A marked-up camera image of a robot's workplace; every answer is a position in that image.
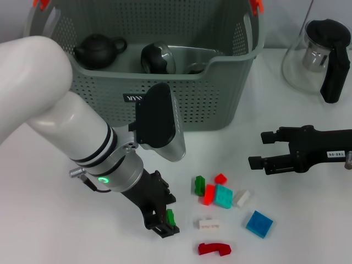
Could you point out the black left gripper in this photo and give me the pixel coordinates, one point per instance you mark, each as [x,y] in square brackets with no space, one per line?
[148,192]

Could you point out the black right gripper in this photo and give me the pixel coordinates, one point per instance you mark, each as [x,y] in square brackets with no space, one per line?
[316,145]

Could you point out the green toy brick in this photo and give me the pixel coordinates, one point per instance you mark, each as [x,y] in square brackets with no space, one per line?
[199,185]
[170,217]

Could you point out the white toy brick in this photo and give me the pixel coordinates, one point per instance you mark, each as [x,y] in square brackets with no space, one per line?
[242,198]
[209,224]

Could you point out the teal toy brick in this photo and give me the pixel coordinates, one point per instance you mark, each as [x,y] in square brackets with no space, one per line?
[223,196]

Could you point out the blue square toy brick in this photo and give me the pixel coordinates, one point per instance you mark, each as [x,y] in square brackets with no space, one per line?
[259,224]

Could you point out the glass teacup black base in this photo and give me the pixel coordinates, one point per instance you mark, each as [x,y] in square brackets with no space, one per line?
[196,67]
[154,59]

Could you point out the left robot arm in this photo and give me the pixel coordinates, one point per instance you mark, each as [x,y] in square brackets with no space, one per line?
[55,104]

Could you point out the grey perforated storage bin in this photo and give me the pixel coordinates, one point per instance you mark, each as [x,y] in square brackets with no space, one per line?
[206,99]

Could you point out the long orange-red toy brick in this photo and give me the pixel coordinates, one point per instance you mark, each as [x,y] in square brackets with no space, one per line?
[209,195]

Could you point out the dark red curved brick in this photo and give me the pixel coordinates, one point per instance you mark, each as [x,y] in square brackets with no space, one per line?
[214,248]

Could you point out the small red toy brick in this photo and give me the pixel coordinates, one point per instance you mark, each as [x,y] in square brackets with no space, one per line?
[220,178]

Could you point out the black clay teapot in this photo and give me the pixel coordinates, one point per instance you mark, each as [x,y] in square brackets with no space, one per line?
[96,52]

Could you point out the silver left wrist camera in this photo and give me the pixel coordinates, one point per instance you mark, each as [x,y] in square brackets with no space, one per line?
[156,118]

